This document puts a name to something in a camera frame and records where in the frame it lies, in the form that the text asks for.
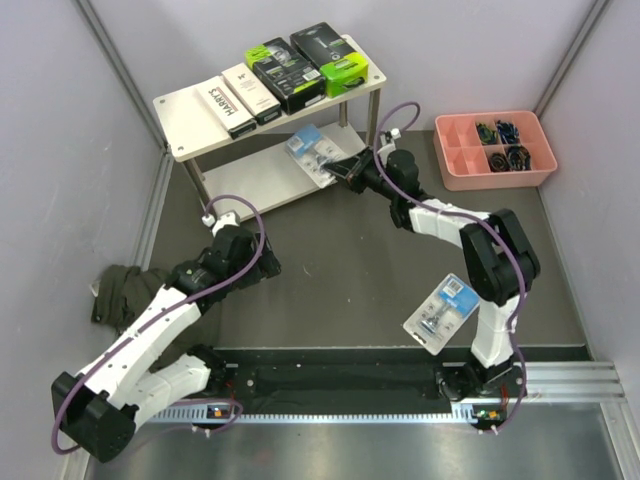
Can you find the pink divided organizer bin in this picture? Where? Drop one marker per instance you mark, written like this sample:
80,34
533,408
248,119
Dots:
492,150

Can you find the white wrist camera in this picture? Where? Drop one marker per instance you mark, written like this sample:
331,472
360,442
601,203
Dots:
387,142
216,224

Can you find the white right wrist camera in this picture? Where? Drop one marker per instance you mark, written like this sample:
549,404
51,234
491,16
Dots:
387,142

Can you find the black green exfoliating razor box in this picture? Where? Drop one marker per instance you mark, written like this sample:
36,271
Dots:
290,77

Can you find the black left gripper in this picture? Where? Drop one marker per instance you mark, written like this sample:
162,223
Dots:
264,267

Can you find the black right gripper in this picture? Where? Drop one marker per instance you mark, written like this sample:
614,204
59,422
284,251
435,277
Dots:
354,169

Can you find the white two-tier shelf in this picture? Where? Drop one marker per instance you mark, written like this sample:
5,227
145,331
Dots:
269,178

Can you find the black green Gillette razor box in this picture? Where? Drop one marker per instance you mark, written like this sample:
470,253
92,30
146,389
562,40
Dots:
343,68

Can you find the blue Gillette razor blister pack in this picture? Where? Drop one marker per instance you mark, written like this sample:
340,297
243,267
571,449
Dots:
312,151

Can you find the white Harry's razor box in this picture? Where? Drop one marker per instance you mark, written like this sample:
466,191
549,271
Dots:
226,107

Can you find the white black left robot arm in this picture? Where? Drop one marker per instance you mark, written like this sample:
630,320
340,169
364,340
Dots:
101,408

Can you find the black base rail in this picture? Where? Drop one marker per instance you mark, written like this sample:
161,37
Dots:
266,372

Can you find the dark green cloth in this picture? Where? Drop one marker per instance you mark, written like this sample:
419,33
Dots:
124,293

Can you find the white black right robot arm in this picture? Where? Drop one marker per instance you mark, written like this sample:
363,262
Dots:
501,262

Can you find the blue tilted razor blister pack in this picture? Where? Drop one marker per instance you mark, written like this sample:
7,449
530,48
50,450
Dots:
442,314

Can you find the white H razor box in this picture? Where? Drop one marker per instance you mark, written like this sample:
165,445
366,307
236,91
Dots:
253,94

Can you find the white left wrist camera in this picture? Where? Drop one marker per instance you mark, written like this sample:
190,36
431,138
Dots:
216,224

